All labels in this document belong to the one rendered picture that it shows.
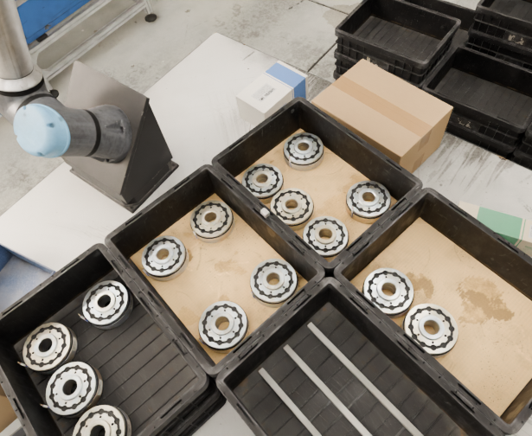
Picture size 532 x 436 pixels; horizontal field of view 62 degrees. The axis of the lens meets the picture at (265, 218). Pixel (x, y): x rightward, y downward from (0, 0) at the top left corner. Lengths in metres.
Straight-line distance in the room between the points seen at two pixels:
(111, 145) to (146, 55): 1.85
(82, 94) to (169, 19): 1.94
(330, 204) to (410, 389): 0.44
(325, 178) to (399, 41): 1.05
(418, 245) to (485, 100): 1.09
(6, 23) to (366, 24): 1.48
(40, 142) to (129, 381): 0.55
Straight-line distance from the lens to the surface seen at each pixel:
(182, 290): 1.03
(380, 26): 2.14
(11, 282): 1.39
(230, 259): 1.04
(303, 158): 1.14
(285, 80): 1.44
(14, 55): 1.15
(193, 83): 1.63
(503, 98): 2.08
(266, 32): 2.96
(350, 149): 1.12
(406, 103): 1.28
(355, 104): 1.26
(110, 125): 1.19
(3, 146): 2.88
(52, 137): 1.10
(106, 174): 1.29
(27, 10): 2.80
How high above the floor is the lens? 1.75
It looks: 59 degrees down
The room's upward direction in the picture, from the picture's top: 11 degrees counter-clockwise
